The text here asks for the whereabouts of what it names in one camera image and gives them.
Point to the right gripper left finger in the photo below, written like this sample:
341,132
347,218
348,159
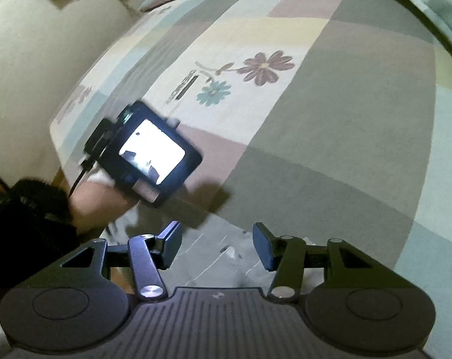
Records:
148,254

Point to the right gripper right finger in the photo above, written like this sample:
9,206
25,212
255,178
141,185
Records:
283,255

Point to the grey patterned pyjama trousers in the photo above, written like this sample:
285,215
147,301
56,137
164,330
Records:
213,252

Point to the black sleeved left forearm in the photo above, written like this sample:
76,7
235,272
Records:
35,230

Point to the person's left hand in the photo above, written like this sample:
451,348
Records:
96,202

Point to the checked patchwork bed sheet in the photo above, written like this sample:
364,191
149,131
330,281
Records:
320,118

